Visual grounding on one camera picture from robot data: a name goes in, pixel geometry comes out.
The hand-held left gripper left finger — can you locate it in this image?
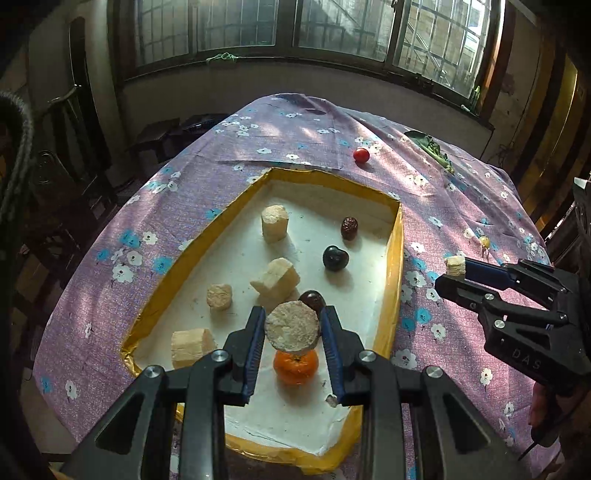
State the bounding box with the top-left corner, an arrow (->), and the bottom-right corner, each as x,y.
60,305 -> 267,480

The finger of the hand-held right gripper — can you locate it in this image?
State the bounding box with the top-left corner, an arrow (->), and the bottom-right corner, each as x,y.
434,273 -> 570,325
464,257 -> 574,297

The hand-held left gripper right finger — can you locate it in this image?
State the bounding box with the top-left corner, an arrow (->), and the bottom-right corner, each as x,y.
320,305 -> 536,480

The orange tangerine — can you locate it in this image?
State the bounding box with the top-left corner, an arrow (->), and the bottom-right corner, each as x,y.
273,348 -> 319,386

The round pale sugarcane chunk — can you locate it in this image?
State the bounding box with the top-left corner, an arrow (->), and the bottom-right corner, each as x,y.
264,300 -> 321,355

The large pale sugarcane chunk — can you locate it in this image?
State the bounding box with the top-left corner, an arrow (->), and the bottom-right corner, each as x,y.
250,257 -> 301,301

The yellow-edged white tray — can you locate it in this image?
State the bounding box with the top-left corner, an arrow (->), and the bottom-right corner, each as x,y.
120,167 -> 404,476

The dark purple plum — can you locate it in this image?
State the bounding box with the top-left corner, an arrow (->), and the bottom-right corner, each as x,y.
322,246 -> 350,273
298,290 -> 326,312

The person's right hand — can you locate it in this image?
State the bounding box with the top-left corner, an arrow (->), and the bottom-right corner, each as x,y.
529,383 -> 562,446

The green vegetable leaf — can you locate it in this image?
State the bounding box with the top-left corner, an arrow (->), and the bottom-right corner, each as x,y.
404,130 -> 455,174

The purple floral tablecloth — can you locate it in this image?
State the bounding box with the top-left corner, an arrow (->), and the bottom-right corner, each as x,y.
32,92 -> 561,480

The dark low stool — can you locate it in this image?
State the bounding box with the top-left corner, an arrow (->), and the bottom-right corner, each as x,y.
128,115 -> 223,161

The dark wooden chair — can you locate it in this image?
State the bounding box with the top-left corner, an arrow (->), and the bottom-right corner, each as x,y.
28,85 -> 123,241

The barred window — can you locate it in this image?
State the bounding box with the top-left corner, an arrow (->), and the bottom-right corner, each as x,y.
111,0 -> 509,121

